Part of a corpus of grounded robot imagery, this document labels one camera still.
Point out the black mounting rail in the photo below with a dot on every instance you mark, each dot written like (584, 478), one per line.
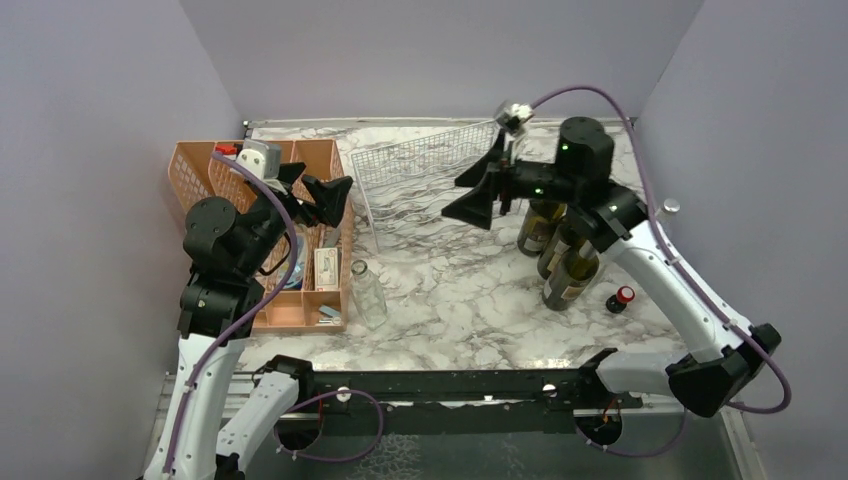
(362, 403)

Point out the white wire wine rack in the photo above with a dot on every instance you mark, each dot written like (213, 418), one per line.
(407, 180)

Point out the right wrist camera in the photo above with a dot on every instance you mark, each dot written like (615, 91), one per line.
(513, 117)

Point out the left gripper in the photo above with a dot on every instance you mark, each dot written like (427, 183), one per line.
(329, 197)

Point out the clear glass bottle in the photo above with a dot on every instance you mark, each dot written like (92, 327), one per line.
(368, 294)

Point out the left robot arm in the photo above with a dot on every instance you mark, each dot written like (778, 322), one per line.
(218, 307)

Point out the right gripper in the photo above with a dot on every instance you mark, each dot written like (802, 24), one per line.
(476, 206)

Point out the orange plastic file organizer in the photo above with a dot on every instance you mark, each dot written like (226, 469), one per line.
(194, 175)

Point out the green wine bottle brown label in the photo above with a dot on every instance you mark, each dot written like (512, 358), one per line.
(538, 226)

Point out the small white box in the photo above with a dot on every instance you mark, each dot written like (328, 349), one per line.
(326, 263)

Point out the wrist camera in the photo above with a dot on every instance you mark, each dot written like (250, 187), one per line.
(261, 158)
(513, 117)

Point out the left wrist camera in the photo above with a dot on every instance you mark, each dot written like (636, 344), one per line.
(261, 158)

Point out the dark green wine bottle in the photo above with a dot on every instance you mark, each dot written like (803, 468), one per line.
(563, 239)

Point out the green wine bottle white label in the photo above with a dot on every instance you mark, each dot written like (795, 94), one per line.
(571, 276)

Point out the clear bottle silver cap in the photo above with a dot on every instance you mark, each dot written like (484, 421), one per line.
(665, 212)

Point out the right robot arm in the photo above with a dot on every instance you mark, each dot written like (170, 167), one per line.
(724, 351)

